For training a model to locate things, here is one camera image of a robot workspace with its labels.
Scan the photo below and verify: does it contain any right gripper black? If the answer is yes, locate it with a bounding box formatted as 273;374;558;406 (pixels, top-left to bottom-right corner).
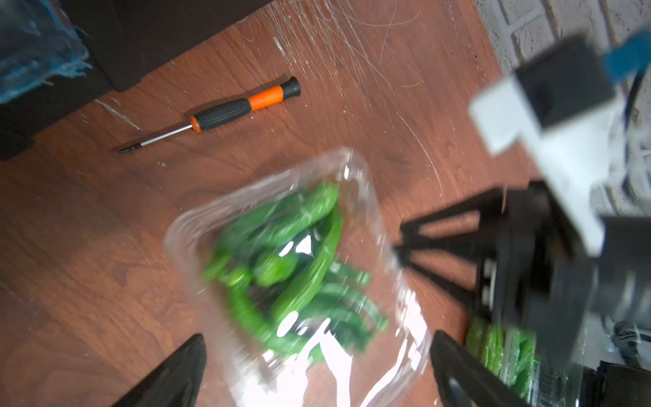
393;182;650;407

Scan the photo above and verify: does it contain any clear pepper container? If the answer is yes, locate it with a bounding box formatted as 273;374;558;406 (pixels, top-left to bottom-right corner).
164;148;430;406
465;318;581;406

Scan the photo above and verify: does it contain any black toolbox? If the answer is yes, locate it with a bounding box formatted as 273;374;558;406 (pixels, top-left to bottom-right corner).
1;0;267;161

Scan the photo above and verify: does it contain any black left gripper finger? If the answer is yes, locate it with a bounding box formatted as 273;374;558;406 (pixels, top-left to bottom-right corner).
114;333;207;407

